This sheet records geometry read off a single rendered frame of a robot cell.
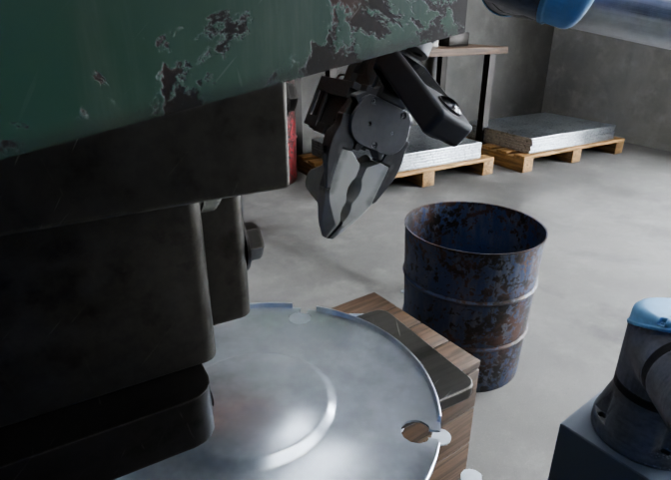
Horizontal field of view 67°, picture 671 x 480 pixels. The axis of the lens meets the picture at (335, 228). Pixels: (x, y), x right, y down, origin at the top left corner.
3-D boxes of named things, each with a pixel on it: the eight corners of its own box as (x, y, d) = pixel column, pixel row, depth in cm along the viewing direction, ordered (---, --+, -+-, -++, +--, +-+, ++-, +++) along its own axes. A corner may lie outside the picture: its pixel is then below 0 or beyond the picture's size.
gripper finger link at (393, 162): (374, 203, 54) (406, 124, 53) (383, 208, 53) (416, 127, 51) (340, 192, 51) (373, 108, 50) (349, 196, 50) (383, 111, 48)
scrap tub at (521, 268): (462, 309, 199) (475, 194, 180) (552, 369, 165) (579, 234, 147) (372, 340, 180) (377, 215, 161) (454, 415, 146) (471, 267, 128)
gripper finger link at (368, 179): (327, 229, 57) (356, 151, 56) (356, 247, 52) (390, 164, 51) (305, 223, 55) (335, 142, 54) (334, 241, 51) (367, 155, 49)
